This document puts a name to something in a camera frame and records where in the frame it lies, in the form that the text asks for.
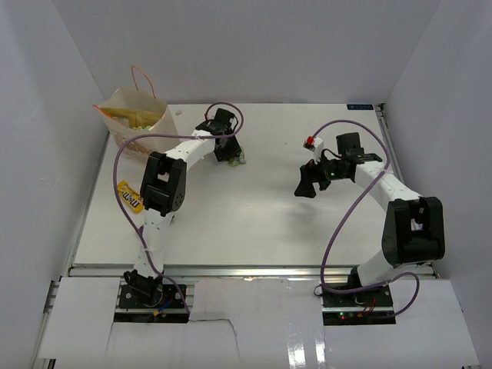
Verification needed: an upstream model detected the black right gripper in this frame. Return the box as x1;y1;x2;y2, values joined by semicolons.
295;151;348;198

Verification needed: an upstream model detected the green mints packet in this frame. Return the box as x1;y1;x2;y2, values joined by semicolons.
130;124;153;131
228;151;247;167

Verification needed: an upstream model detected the kettle chips bag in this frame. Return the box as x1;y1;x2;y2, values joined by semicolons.
100;108;162;128

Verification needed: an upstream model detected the beige paper bag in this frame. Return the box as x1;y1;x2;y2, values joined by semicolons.
94;78;181;162

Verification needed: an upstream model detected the yellow M&M packet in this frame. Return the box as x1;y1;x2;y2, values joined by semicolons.
117;181;145;214

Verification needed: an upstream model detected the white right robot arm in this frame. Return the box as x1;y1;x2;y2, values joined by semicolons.
294;132;445;307

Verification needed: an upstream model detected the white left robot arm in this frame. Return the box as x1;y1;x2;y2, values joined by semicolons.
124;102;244;309

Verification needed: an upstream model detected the blue table label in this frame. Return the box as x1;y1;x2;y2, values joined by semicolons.
347;104;374;111

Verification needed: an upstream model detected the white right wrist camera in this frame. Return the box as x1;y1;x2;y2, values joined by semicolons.
303;136;324;163

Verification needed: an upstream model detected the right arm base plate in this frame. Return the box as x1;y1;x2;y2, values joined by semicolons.
313;284;396;327

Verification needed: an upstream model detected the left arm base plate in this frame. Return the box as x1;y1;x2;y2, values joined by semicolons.
114;284;188;324

